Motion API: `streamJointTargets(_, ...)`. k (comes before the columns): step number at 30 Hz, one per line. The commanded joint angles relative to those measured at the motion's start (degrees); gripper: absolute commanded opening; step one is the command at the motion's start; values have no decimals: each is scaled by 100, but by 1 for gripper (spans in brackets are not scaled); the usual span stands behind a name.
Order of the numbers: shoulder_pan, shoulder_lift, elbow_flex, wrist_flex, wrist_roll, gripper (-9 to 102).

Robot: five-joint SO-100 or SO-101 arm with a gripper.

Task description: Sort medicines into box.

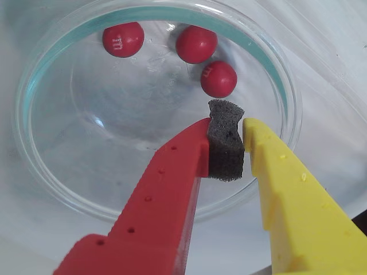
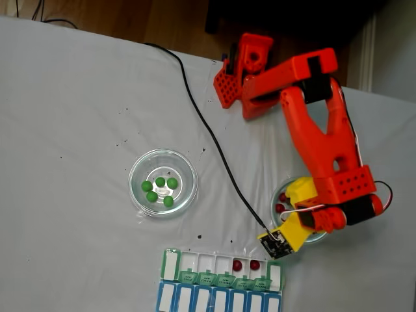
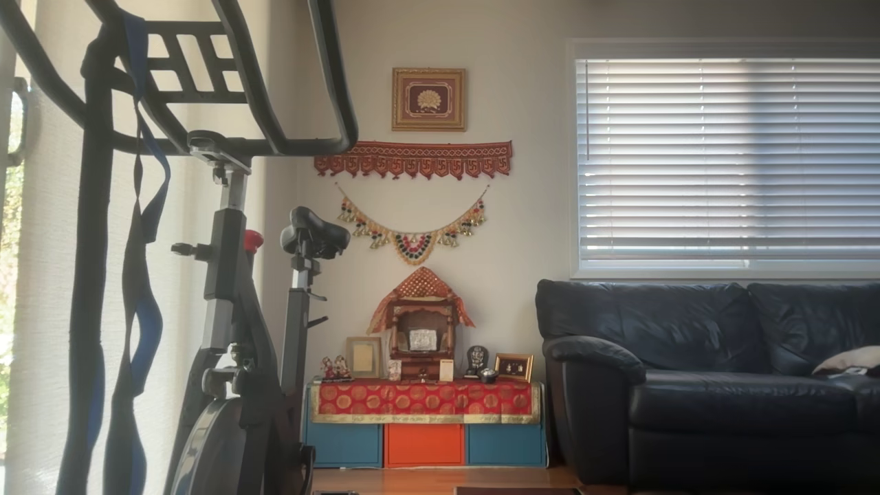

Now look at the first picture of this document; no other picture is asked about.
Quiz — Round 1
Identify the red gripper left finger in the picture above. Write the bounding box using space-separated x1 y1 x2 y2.
53 99 245 275

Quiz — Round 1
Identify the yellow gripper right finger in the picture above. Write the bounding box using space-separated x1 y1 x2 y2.
243 117 367 275

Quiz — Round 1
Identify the red round candy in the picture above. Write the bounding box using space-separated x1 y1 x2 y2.
200 60 238 98
102 22 145 58
175 25 218 64

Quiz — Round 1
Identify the clear glass bowl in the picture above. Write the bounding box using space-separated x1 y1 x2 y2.
13 0 303 224

